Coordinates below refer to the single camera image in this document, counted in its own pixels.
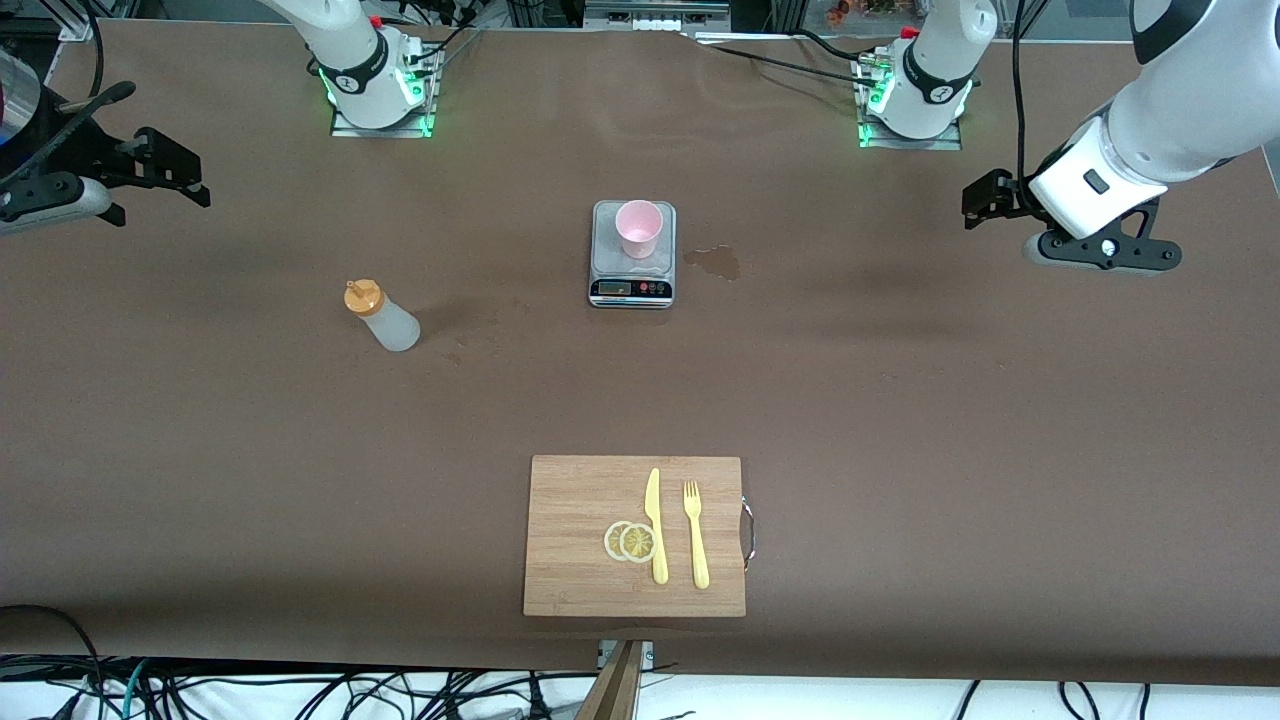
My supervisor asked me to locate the liquid spill puddle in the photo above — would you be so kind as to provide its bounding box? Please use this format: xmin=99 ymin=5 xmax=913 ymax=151
xmin=683 ymin=246 xmax=742 ymax=282

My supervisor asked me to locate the wooden post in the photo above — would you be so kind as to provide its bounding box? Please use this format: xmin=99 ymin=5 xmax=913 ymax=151
xmin=575 ymin=640 xmax=646 ymax=720

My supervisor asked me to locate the wooden cutting board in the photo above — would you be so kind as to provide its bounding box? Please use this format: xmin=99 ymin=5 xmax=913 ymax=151
xmin=523 ymin=455 xmax=756 ymax=618

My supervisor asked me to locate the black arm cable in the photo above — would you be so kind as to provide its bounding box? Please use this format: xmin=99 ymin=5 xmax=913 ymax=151
xmin=0 ymin=0 xmax=137 ymax=189
xmin=1010 ymin=0 xmax=1033 ymax=183

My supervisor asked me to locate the squeeze bottle with orange cap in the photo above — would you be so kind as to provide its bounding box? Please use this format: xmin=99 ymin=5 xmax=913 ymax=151
xmin=344 ymin=279 xmax=421 ymax=353

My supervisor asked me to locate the teal floor cable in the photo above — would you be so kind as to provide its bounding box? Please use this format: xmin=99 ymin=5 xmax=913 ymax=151
xmin=118 ymin=658 xmax=153 ymax=720

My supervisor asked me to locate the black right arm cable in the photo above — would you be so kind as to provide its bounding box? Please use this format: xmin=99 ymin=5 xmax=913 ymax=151
xmin=0 ymin=0 xmax=137 ymax=189

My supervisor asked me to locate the yellow plastic fork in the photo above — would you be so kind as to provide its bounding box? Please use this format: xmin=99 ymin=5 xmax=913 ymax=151
xmin=683 ymin=480 xmax=711 ymax=590

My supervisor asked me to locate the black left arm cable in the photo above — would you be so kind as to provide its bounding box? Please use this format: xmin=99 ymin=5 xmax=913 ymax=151
xmin=1010 ymin=0 xmax=1033 ymax=183

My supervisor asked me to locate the silver digital kitchen scale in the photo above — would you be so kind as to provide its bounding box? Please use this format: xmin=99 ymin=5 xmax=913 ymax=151
xmin=588 ymin=200 xmax=677 ymax=309

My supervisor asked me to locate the black table cable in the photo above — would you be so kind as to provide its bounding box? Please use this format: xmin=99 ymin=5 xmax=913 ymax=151
xmin=695 ymin=28 xmax=883 ymax=89

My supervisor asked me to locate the black looped floor cable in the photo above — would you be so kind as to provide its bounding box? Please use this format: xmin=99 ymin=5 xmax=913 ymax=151
xmin=0 ymin=604 xmax=103 ymax=693

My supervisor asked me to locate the yellow plastic knife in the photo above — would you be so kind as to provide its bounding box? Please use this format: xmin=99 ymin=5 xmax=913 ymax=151
xmin=644 ymin=468 xmax=669 ymax=586

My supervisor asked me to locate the pink plastic cup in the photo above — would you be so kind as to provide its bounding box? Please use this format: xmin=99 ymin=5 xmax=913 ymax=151
xmin=615 ymin=200 xmax=664 ymax=260

